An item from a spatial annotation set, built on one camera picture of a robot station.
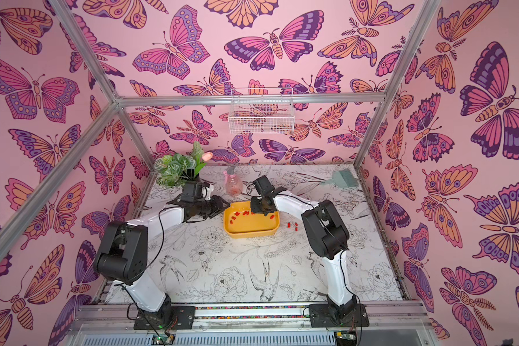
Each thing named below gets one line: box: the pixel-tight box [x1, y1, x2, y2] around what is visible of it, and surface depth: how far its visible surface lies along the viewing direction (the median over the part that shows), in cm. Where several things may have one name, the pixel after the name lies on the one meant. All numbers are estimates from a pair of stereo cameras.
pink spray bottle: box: [223, 165, 243, 198], surface depth 111 cm
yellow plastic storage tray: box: [223, 201, 280, 239], surface depth 100 cm
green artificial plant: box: [154, 142, 214, 188], surface depth 87 cm
